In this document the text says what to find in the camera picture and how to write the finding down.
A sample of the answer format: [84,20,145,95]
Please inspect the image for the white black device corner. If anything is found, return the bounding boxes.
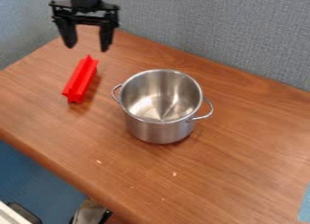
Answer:
[0,200,42,224]

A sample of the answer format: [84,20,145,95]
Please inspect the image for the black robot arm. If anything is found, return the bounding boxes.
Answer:
[47,0,120,52]

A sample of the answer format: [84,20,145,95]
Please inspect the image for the red plastic block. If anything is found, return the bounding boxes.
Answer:
[61,55,97,103]

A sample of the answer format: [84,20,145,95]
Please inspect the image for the stainless steel pot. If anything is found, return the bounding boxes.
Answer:
[110,69,213,144]

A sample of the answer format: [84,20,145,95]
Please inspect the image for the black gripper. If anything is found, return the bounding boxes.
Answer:
[47,0,120,52]

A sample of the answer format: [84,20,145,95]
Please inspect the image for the grey black object under table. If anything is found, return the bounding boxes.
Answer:
[69,199,112,224]

